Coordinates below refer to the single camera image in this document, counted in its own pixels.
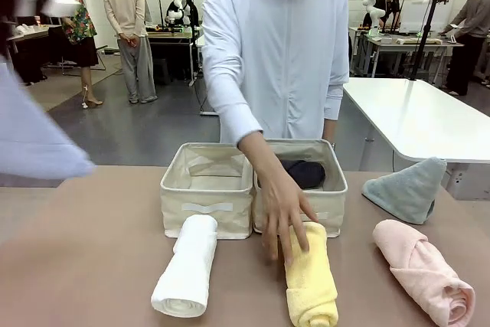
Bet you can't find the person's right hand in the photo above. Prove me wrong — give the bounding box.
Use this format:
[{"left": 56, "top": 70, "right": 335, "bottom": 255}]
[{"left": 256, "top": 172, "right": 319, "bottom": 267}]

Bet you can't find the yellow towel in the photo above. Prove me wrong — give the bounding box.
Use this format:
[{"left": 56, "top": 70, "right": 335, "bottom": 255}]
[{"left": 281, "top": 221, "right": 340, "bottom": 327}]

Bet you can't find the white towel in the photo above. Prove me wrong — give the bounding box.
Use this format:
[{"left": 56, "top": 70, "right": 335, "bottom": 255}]
[{"left": 150, "top": 214, "right": 220, "bottom": 315}]

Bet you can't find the teal cone-folded towel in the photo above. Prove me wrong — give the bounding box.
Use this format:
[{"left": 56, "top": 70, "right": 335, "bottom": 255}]
[{"left": 361, "top": 156, "right": 448, "bottom": 226}]

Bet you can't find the pink towel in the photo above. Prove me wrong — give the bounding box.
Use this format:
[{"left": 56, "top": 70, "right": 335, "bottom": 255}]
[{"left": 372, "top": 219, "right": 477, "bottom": 327}]

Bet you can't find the light blue cone-folded towel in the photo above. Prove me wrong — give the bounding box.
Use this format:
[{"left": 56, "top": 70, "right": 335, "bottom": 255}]
[{"left": 0, "top": 57, "right": 97, "bottom": 181}]

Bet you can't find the person's right forearm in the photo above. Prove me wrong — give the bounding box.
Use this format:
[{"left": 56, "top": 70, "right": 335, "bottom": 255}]
[{"left": 237, "top": 129, "right": 296, "bottom": 190}]

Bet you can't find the person's left forearm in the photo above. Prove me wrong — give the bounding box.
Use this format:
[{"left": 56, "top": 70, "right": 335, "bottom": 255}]
[{"left": 323, "top": 117, "right": 338, "bottom": 149}]

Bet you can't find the dark navy rolled towel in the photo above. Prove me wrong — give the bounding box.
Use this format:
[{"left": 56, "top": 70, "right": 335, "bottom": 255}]
[{"left": 276, "top": 158, "right": 327, "bottom": 191}]

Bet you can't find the beige fabric storage bin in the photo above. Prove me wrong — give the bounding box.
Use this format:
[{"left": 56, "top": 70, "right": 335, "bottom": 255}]
[
  {"left": 159, "top": 142, "right": 255, "bottom": 240},
  {"left": 252, "top": 138, "right": 350, "bottom": 239}
]

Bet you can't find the person in white hoodie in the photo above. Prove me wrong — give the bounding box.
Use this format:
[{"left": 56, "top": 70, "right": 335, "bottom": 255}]
[{"left": 201, "top": 0, "right": 350, "bottom": 151}]

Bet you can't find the white side table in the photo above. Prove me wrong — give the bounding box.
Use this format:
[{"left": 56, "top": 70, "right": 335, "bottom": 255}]
[{"left": 342, "top": 77, "right": 490, "bottom": 201}]

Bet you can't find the grey background work table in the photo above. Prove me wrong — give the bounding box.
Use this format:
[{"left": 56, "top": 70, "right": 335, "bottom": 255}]
[{"left": 349, "top": 27, "right": 465, "bottom": 79}]

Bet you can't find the background table with wooden board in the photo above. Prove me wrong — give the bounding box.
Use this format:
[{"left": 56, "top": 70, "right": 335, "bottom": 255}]
[{"left": 146, "top": 25, "right": 204, "bottom": 87}]

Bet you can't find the white and black background robot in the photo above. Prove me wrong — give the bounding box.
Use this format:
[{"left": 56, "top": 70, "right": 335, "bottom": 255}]
[{"left": 165, "top": 0, "right": 201, "bottom": 30}]

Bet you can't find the black tripod stand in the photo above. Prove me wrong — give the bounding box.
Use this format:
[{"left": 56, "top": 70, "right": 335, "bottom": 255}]
[{"left": 410, "top": 0, "right": 452, "bottom": 83}]

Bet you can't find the man in beige sweater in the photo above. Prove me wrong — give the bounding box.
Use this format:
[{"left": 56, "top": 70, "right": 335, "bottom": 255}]
[{"left": 103, "top": 0, "right": 158, "bottom": 105}]

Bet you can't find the person in grey sweater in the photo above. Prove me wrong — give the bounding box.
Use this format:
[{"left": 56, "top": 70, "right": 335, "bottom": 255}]
[{"left": 439, "top": 0, "right": 490, "bottom": 96}]

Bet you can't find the woman in floral dress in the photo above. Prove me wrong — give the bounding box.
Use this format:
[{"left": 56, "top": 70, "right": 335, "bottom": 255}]
[{"left": 48, "top": 0, "right": 105, "bottom": 110}]

